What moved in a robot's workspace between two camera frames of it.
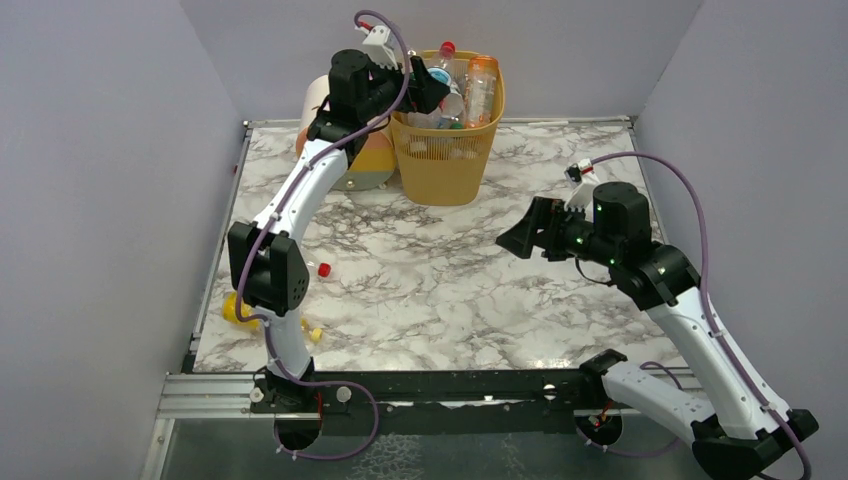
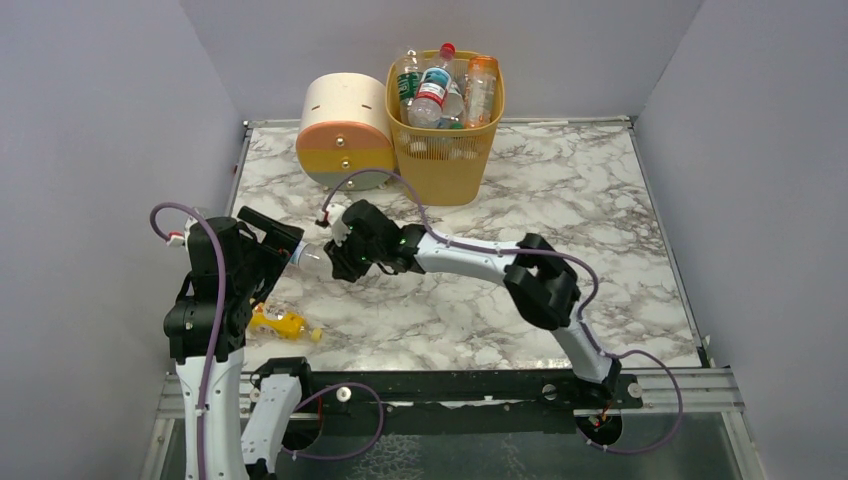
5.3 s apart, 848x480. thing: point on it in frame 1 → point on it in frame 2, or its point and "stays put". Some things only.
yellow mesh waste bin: (446, 165) stays put
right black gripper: (549, 225) → (349, 249)
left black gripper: (411, 88) → (266, 245)
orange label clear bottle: (480, 92) stays put
